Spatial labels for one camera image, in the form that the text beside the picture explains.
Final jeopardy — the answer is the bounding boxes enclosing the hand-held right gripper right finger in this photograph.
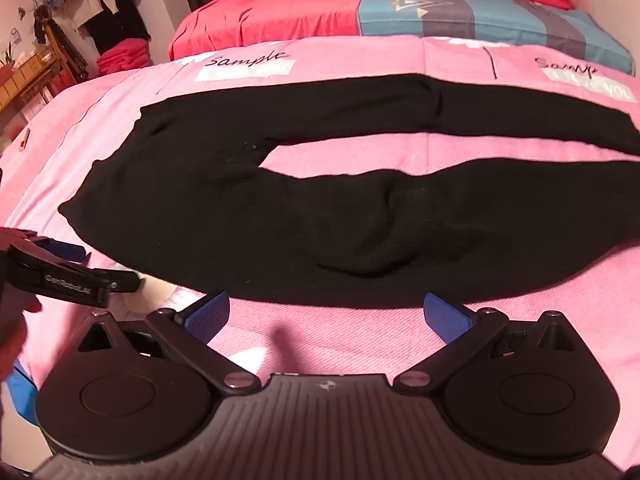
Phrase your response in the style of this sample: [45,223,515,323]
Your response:
[394,292,578,395]

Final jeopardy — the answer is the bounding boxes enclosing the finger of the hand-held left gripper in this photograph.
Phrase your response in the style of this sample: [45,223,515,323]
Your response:
[82,265,144,295]
[36,237,88,264]

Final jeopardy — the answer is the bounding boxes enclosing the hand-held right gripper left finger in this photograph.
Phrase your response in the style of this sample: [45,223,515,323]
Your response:
[76,291,262,395]

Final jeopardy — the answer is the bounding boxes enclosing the black pants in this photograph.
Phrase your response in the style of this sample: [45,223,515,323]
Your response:
[57,74,640,307]

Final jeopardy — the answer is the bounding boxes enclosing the person's left hand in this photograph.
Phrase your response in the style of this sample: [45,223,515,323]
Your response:
[0,226,43,376]

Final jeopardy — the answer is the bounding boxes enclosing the blue cloth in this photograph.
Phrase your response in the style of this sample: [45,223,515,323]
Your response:
[4,359,40,425]

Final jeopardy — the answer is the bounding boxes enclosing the wooden shelf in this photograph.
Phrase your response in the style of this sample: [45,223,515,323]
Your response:
[0,35,77,128]

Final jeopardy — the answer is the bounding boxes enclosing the small pile of red clothes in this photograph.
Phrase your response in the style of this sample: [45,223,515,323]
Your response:
[96,40,152,77]

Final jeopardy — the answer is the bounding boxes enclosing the red bed sheet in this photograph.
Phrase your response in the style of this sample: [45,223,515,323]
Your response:
[167,0,392,62]

